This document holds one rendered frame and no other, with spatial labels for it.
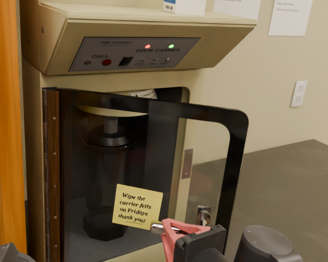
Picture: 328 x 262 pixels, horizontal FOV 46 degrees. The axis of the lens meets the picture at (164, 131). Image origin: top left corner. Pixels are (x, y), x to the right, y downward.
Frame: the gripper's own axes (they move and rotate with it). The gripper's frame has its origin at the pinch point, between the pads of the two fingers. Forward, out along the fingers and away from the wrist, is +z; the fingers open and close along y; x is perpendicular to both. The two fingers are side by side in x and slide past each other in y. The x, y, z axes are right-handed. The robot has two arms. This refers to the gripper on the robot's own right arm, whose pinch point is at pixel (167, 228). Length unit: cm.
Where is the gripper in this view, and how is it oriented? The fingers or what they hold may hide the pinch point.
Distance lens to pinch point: 61.0
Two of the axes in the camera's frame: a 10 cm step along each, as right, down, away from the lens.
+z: -5.3, -3.6, 7.7
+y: 0.9, -9.3, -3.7
